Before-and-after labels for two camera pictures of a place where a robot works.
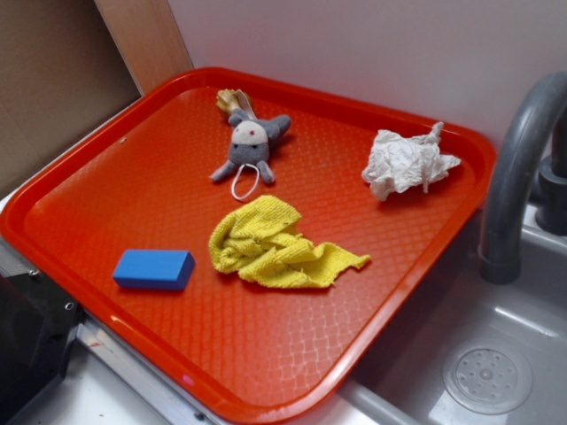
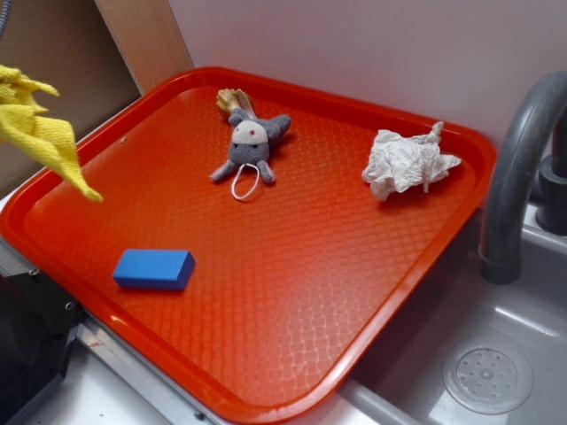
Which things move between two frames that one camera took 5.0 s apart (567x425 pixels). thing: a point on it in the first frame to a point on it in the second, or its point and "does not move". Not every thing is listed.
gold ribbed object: (229, 99) does not move
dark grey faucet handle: (551, 211) does not move
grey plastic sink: (476, 352) does not move
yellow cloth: (259, 241) to (53, 140)
